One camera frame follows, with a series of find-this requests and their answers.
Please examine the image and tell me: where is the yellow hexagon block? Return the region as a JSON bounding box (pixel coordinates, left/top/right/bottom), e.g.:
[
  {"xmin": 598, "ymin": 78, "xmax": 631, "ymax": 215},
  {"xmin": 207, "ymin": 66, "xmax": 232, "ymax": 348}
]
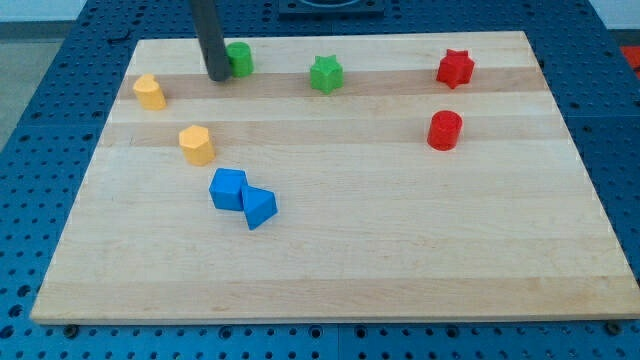
[{"xmin": 178, "ymin": 125, "xmax": 216, "ymax": 166}]

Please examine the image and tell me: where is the yellow heart block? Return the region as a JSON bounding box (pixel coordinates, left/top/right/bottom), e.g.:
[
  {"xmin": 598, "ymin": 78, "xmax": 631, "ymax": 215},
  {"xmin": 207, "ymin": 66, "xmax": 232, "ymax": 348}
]
[{"xmin": 133, "ymin": 74, "xmax": 167, "ymax": 111}]

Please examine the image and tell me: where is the blue triangular prism block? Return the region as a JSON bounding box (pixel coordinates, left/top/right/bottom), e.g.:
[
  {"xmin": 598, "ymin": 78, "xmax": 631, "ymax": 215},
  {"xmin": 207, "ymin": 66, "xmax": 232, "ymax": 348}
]
[{"xmin": 241, "ymin": 185, "xmax": 278, "ymax": 230}]

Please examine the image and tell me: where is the light wooden board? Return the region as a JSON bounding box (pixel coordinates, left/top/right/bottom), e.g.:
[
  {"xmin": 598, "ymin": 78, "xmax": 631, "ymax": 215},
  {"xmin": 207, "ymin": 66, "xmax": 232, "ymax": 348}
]
[{"xmin": 31, "ymin": 31, "xmax": 639, "ymax": 325}]

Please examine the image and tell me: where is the blue cube block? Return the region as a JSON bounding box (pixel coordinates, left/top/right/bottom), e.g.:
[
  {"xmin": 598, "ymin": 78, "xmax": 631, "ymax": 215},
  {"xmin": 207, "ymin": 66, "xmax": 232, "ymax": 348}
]
[{"xmin": 209, "ymin": 168, "xmax": 248, "ymax": 211}]

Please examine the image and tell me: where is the green star block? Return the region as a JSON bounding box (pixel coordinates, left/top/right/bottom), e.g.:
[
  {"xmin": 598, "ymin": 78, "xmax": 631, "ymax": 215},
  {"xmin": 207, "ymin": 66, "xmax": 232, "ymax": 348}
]
[{"xmin": 310, "ymin": 55, "xmax": 344, "ymax": 94}]

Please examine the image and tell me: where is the red cylinder block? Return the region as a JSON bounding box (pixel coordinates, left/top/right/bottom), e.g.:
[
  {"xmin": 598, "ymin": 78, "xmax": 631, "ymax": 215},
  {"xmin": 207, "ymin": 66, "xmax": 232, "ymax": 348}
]
[{"xmin": 426, "ymin": 110, "xmax": 463, "ymax": 151}]

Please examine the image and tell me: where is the green cylinder block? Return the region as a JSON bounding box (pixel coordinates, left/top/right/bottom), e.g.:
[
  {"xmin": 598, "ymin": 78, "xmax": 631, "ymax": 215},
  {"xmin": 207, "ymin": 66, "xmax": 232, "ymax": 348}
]
[{"xmin": 226, "ymin": 42, "xmax": 254, "ymax": 78}]

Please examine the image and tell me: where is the red star block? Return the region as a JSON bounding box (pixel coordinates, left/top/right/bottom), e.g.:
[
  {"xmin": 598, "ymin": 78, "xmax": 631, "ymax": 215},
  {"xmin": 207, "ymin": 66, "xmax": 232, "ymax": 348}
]
[{"xmin": 436, "ymin": 49, "xmax": 475, "ymax": 89}]

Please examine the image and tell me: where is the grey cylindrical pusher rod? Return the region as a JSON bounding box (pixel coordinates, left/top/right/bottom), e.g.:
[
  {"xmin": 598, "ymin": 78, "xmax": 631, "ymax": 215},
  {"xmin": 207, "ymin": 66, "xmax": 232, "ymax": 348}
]
[{"xmin": 189, "ymin": 0, "xmax": 232, "ymax": 82}]

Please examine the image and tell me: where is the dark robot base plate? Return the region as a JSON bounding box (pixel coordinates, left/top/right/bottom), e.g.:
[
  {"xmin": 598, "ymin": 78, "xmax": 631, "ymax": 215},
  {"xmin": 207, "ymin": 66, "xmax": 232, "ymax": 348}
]
[{"xmin": 276, "ymin": 0, "xmax": 386, "ymax": 19}]

